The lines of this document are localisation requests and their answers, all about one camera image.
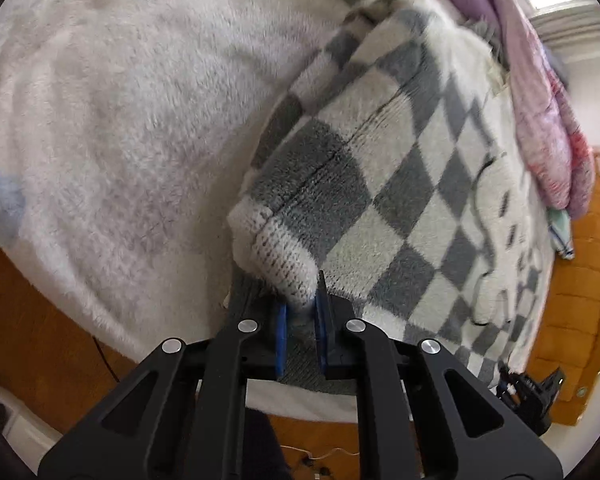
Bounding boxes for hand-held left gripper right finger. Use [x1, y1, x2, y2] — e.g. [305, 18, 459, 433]
[314, 270, 566, 480]

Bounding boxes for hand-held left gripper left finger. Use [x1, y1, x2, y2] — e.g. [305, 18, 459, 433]
[37, 280, 294, 480]

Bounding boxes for grey white checkered sweater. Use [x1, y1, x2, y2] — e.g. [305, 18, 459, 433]
[227, 0, 556, 396]

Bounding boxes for wooden headboard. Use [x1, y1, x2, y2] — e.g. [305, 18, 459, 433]
[524, 145, 600, 428]

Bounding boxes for green blue striped cloth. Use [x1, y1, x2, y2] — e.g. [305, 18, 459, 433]
[546, 207, 577, 261]

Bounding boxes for white fluffy blanket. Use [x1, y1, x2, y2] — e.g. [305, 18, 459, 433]
[0, 0, 556, 426]

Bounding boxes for white power strip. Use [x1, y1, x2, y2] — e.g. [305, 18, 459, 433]
[0, 385, 65, 461]

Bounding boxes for purple pink quilt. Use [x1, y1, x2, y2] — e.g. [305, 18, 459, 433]
[412, 0, 595, 220]

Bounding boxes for white cable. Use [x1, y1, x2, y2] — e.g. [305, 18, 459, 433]
[280, 446, 362, 462]

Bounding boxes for black cable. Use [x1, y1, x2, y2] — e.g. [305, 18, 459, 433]
[92, 336, 122, 385]

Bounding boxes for white window frame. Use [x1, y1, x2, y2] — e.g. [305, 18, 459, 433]
[529, 0, 600, 53]

